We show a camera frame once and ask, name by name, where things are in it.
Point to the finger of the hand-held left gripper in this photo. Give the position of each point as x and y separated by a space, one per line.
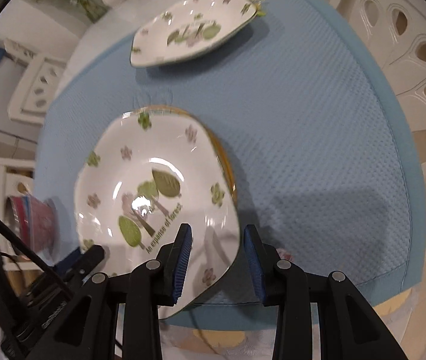
91 257

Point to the red steel-lined bowl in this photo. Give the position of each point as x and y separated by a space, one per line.
14 210

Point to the glass vase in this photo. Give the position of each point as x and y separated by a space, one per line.
94 9

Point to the blue steel-lined bowl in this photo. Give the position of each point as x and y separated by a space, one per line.
26 213

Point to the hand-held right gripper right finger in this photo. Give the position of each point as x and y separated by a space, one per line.
252 266

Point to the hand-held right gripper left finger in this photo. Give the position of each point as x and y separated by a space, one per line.
183 266

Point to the white tree print plate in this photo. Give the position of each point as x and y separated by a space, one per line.
152 157
183 17

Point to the pink ceramic bowl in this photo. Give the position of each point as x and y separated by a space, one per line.
42 225

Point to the round floral plate yellow rim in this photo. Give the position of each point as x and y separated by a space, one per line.
228 168

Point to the light blue waffle mat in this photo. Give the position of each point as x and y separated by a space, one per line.
310 120

